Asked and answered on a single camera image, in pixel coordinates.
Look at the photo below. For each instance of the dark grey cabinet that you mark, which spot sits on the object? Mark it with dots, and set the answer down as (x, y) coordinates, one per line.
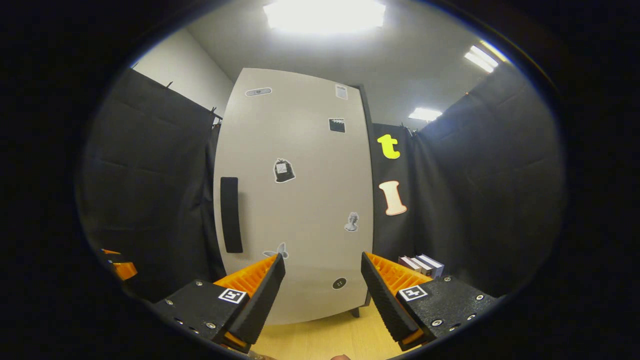
(355, 312)

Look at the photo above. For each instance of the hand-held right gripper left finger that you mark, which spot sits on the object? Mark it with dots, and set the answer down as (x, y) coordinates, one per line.
(262, 300)

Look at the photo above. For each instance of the blue-grey book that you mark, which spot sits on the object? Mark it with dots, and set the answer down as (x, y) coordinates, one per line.
(432, 263)

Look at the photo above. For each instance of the pink-white book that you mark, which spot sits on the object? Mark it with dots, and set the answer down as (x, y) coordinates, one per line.
(406, 262)

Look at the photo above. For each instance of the large ceiling light panel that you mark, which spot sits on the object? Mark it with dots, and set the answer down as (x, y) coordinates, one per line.
(325, 15)

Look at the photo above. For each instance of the black backdrop cloth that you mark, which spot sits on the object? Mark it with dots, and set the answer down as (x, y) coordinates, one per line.
(150, 175)

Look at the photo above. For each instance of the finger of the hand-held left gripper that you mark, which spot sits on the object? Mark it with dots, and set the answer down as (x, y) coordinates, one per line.
(125, 270)
(111, 252)

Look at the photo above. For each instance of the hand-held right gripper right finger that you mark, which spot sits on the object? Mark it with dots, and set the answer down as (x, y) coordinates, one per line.
(382, 300)

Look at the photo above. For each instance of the double ceiling light panel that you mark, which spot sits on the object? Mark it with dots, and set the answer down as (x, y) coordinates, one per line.
(481, 58)

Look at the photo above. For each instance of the white book dark label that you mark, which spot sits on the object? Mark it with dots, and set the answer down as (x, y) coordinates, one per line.
(421, 265)

